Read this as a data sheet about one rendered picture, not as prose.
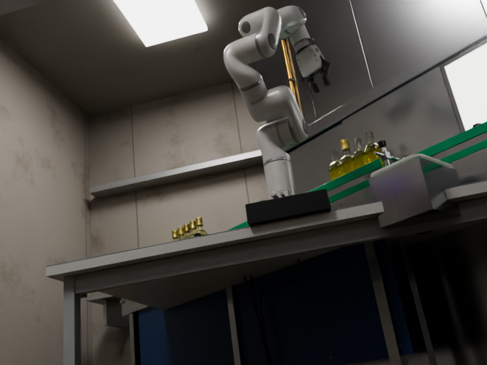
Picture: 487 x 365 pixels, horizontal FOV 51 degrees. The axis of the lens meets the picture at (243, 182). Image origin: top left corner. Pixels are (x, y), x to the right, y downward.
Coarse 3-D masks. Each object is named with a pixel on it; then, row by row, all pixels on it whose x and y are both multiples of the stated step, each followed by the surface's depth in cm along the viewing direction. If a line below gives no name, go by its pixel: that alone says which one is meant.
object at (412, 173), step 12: (396, 168) 145; (408, 168) 142; (420, 168) 139; (432, 168) 144; (444, 168) 149; (372, 180) 150; (384, 180) 147; (396, 180) 144; (408, 180) 142; (420, 180) 139; (432, 180) 141; (444, 180) 146; (456, 180) 151; (372, 192) 150; (384, 192) 147; (396, 192) 144
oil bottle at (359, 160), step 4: (360, 148) 196; (356, 152) 196; (360, 152) 194; (352, 156) 196; (356, 156) 195; (360, 156) 193; (364, 156) 193; (352, 160) 196; (356, 160) 195; (360, 160) 193; (364, 160) 192; (356, 164) 194; (360, 164) 193; (364, 164) 192; (356, 168) 194
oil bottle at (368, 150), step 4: (368, 144) 192; (372, 144) 190; (376, 144) 191; (368, 148) 191; (372, 148) 190; (376, 148) 189; (364, 152) 193; (368, 152) 191; (372, 152) 189; (380, 152) 190; (368, 156) 191; (372, 156) 189; (376, 156) 188; (368, 160) 190; (372, 160) 189; (384, 164) 189
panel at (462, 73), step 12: (480, 48) 180; (468, 60) 183; (480, 60) 179; (456, 72) 185; (468, 72) 182; (480, 72) 178; (456, 84) 185; (468, 84) 181; (480, 84) 178; (456, 96) 184; (468, 96) 180; (480, 96) 177; (468, 108) 180; (480, 108) 176; (468, 120) 179; (480, 120) 176
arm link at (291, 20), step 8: (280, 8) 183; (288, 8) 183; (296, 8) 186; (280, 16) 181; (288, 16) 181; (296, 16) 184; (304, 16) 189; (288, 24) 182; (296, 24) 184; (280, 32) 182; (288, 32) 192
